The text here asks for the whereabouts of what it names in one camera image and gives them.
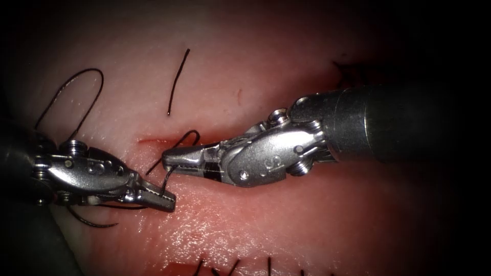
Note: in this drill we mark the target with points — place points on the left arm needle driver jaw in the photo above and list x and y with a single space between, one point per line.
153 201
159 190

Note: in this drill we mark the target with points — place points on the short cut-off black thread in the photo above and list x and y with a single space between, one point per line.
177 78

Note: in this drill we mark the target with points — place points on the right arm needle driver jaw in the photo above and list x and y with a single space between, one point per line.
199 172
184 155

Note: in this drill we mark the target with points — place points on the black stitching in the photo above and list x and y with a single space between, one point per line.
234 267

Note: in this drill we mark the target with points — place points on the dark right arm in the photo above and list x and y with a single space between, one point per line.
402 122

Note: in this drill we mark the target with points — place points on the right arm needle driver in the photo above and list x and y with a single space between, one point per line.
264 157

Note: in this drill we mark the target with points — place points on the tissue pad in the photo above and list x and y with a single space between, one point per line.
268 230

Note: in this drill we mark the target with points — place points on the dark left arm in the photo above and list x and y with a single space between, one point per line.
16 170

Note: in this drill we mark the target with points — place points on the left arm needle driver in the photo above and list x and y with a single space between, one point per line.
88 172

